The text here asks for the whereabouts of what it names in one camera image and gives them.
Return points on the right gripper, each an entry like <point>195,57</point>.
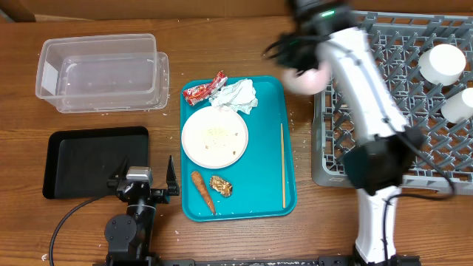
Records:
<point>281,44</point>

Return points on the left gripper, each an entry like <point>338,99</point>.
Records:
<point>161,197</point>

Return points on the pink bowl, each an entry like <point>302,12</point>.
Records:
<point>311,82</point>

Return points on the white napkin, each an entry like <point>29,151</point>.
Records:
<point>239,96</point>

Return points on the pink round plate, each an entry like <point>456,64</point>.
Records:
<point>214,137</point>

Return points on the white cup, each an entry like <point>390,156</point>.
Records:
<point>459,107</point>
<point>443,64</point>

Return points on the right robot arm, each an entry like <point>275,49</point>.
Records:
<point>386,146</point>

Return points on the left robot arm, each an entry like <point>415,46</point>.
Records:
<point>129,235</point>

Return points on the grey dishwasher rack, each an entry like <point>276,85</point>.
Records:
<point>397,41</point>

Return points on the orange carrot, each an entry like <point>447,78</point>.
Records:
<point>202,188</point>

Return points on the black tray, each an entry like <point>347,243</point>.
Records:
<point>79,162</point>

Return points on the brown walnut food scrap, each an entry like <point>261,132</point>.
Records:
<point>222,186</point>

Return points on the red snack wrapper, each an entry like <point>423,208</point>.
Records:
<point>202,92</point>

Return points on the clear plastic bin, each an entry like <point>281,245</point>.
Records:
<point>103,73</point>

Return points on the teal serving tray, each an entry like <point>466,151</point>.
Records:
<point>257,175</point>

